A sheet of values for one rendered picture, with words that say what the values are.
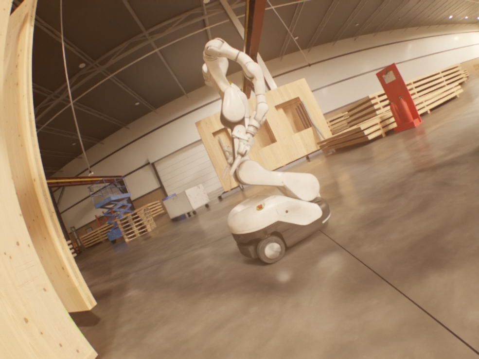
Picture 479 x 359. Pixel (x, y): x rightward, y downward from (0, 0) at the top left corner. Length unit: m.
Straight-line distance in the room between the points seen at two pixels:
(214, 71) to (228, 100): 0.27
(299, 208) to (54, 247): 1.53
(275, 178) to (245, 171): 0.20
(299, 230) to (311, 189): 0.33
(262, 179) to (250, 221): 0.30
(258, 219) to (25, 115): 1.69
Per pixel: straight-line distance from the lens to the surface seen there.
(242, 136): 1.28
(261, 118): 1.34
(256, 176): 1.41
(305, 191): 1.52
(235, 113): 1.48
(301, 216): 1.35
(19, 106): 1.89
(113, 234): 11.75
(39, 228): 1.65
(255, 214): 1.27
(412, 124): 5.01
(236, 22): 14.02
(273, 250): 1.33
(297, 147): 8.69
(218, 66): 1.66
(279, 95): 9.01
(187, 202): 6.52
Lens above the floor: 0.58
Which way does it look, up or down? 2 degrees down
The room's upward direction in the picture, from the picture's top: 24 degrees counter-clockwise
